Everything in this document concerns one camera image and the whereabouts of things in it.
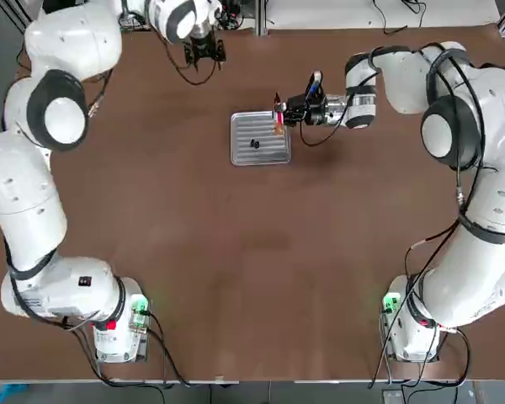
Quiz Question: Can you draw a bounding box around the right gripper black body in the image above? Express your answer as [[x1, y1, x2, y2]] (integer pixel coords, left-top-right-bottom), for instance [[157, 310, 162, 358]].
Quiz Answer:
[[289, 94, 327, 126]]

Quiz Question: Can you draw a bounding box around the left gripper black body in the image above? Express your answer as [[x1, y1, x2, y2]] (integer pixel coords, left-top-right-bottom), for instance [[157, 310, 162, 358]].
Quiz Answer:
[[188, 35, 220, 61]]

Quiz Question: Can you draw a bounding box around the ribbed silver metal tray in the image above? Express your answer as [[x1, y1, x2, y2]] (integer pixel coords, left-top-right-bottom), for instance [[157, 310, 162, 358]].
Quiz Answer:
[[229, 109, 294, 168]]

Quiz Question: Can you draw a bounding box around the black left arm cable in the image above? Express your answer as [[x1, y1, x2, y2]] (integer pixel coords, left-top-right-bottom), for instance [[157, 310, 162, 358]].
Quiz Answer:
[[2, 37, 228, 338]]

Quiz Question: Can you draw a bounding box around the aluminium frame post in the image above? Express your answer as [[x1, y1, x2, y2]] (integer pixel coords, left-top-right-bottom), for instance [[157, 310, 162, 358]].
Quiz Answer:
[[255, 0, 269, 40]]

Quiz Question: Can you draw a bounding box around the thin black cable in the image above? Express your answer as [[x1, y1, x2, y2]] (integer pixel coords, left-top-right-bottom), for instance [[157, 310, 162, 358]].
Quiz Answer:
[[370, 0, 409, 35]]

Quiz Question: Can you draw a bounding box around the black left base cable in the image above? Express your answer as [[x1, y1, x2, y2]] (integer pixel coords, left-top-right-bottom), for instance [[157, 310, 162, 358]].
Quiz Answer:
[[73, 309, 241, 388]]

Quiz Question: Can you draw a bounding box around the black base cable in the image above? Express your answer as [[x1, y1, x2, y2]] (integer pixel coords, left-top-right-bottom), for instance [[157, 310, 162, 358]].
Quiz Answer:
[[73, 309, 241, 388], [368, 326, 472, 388]]

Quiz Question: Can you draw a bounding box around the black right base cable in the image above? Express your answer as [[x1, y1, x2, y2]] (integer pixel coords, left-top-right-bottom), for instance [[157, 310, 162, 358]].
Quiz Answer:
[[368, 326, 472, 388]]

